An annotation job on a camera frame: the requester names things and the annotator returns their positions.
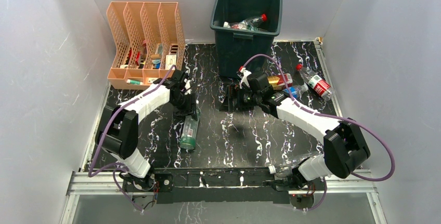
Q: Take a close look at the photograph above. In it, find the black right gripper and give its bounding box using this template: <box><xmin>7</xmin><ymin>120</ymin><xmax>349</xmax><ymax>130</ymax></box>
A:
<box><xmin>219</xmin><ymin>85</ymin><xmax>262</xmax><ymax>113</ymax></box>

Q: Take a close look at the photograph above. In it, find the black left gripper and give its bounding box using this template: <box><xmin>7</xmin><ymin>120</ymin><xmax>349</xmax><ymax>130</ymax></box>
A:
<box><xmin>171</xmin><ymin>92</ymin><xmax>197</xmax><ymax>122</ymax></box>

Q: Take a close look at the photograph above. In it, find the green tea bottle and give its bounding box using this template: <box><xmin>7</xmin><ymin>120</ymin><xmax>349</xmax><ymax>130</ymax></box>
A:
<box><xmin>179</xmin><ymin>115</ymin><xmax>200</xmax><ymax>150</ymax></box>

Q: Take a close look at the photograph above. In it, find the blue label clear bottle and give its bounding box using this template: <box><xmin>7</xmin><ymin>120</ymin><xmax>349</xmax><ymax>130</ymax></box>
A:
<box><xmin>282</xmin><ymin>84</ymin><xmax>308</xmax><ymax>99</ymax></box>

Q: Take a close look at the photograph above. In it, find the red label water bottle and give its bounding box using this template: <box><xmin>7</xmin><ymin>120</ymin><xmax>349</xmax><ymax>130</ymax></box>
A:
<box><xmin>241</xmin><ymin>14</ymin><xmax>267</xmax><ymax>31</ymax></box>

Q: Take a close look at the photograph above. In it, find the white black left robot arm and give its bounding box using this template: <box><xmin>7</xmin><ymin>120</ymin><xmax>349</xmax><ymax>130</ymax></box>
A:
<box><xmin>94</xmin><ymin>68</ymin><xmax>199</xmax><ymax>191</ymax></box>

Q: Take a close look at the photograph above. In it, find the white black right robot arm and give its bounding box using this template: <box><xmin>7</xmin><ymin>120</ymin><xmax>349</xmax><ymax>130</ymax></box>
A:
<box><xmin>220</xmin><ymin>70</ymin><xmax>371</xmax><ymax>190</ymax></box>

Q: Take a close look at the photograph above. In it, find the dark green plastic bin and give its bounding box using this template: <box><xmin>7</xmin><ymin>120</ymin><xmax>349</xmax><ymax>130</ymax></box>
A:
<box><xmin>210</xmin><ymin>0</ymin><xmax>283</xmax><ymax>78</ymax></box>

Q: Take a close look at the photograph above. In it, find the gold red label bottle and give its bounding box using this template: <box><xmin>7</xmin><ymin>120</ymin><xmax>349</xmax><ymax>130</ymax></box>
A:
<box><xmin>267</xmin><ymin>73</ymin><xmax>293</xmax><ymax>90</ymax></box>

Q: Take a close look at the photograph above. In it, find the orange plastic file organizer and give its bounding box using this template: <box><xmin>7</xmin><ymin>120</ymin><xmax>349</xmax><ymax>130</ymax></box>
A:
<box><xmin>107</xmin><ymin>2</ymin><xmax>186</xmax><ymax>90</ymax></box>

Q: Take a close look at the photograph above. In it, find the red label bottle far right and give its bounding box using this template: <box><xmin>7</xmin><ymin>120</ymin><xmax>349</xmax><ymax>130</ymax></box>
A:
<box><xmin>296</xmin><ymin>64</ymin><xmax>334</xmax><ymax>101</ymax></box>

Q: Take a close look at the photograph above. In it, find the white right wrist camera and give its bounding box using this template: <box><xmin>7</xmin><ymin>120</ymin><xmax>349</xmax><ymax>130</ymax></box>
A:
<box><xmin>237</xmin><ymin>66</ymin><xmax>252</xmax><ymax>89</ymax></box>

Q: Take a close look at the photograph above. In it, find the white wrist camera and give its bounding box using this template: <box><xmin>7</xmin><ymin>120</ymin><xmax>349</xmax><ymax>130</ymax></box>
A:
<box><xmin>237</xmin><ymin>66</ymin><xmax>252</xmax><ymax>89</ymax></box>
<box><xmin>181</xmin><ymin>79</ymin><xmax>192</xmax><ymax>95</ymax></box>

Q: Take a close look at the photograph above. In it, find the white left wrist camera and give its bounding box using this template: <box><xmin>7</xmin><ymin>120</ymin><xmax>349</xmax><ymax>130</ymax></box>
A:
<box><xmin>181</xmin><ymin>79</ymin><xmax>192</xmax><ymax>95</ymax></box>

